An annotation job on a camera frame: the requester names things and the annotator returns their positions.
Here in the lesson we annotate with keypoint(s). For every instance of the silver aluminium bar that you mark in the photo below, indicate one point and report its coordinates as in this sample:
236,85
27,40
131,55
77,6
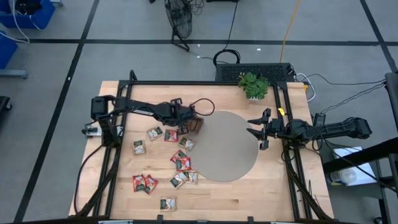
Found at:
115,222

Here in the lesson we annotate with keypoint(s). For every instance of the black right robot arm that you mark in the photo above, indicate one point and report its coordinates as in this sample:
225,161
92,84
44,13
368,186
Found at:
342,127

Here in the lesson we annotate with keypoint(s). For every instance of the white cylindrical canister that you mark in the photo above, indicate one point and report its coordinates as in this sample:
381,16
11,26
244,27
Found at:
342,177

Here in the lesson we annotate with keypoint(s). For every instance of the black perforated computer case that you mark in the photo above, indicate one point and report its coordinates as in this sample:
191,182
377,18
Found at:
227,72

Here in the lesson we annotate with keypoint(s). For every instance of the blue plastic bin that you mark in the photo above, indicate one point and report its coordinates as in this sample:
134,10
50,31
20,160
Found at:
7,49
46,15

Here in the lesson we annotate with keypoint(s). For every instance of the black floor fan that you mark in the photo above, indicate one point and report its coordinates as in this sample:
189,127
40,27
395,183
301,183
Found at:
178,18

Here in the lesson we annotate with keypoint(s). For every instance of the green plant in white pot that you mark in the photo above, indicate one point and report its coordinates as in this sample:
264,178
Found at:
253,87

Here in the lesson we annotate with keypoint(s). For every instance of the white cardboard box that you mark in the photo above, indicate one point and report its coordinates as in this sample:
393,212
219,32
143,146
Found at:
363,169

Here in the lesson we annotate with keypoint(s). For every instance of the black aluminium table frame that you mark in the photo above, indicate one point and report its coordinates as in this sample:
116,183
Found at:
202,83

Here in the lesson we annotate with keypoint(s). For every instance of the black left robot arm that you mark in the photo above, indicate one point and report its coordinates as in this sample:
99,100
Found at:
143,109

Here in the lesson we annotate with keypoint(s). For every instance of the small yellow clip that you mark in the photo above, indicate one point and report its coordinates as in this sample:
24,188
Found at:
280,111

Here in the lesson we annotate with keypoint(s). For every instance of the red tea packet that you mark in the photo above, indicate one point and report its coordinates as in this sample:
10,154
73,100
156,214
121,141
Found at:
151,184
176,154
138,183
183,164
171,136

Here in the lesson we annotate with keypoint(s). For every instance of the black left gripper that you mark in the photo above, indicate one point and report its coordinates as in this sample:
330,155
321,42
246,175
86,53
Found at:
183,116

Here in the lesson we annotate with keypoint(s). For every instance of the black power adapter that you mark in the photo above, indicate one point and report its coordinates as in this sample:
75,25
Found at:
319,119

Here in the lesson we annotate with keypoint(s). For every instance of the black caster base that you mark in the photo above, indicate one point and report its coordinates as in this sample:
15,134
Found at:
4,104

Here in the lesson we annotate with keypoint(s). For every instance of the round grey mat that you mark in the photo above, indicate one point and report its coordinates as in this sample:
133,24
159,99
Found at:
227,149

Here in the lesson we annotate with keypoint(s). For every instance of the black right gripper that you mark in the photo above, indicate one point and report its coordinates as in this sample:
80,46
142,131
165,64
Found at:
275,129

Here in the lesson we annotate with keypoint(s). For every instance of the wooden compartment tea box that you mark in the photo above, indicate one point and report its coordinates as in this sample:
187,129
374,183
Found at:
199,126

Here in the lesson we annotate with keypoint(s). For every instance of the black metal stand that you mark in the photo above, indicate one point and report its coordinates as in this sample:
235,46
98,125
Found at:
357,157

